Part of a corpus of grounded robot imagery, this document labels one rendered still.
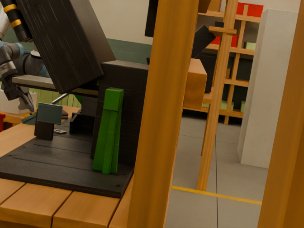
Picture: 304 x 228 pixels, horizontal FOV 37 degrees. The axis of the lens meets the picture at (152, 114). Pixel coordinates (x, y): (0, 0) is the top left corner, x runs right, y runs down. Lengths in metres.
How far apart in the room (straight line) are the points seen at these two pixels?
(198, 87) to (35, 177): 0.55
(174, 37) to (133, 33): 8.17
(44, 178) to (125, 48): 7.94
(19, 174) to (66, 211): 0.24
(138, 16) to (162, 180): 8.20
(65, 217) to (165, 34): 0.51
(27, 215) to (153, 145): 0.36
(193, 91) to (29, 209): 0.51
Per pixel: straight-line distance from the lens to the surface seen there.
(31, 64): 2.50
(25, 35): 1.60
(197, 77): 1.14
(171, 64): 1.05
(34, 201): 1.26
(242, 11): 8.57
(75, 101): 3.06
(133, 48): 9.20
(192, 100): 1.15
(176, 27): 1.05
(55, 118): 1.80
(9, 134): 1.86
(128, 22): 9.24
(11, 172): 1.40
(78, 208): 1.23
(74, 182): 1.36
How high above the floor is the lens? 1.34
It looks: 9 degrees down
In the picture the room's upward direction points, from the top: 8 degrees clockwise
